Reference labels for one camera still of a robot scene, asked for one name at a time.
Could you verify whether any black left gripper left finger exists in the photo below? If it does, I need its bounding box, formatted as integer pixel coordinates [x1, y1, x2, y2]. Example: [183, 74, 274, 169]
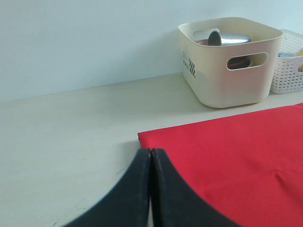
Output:
[65, 148, 151, 227]

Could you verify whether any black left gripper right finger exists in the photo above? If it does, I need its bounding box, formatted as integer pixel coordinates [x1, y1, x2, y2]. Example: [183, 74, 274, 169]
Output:
[150, 148, 239, 227]

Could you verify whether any stainless steel cup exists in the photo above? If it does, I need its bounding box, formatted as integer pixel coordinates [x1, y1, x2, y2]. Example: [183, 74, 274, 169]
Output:
[207, 31, 251, 46]

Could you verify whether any blue white milk carton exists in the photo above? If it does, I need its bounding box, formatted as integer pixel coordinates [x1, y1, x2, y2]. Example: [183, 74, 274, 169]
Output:
[278, 52, 295, 58]

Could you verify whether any yellow lemon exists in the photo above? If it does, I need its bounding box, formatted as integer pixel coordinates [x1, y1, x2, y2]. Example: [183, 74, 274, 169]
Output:
[295, 48, 303, 72]

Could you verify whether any red tablecloth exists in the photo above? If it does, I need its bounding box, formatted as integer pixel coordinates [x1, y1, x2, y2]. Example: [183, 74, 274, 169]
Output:
[138, 104, 303, 227]

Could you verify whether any cream plastic bin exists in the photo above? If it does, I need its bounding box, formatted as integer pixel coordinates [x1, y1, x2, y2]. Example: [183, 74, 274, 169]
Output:
[178, 17, 283, 108]

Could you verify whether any white perforated basket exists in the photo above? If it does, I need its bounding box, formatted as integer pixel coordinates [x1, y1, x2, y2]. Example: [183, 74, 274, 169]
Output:
[270, 29, 303, 94]

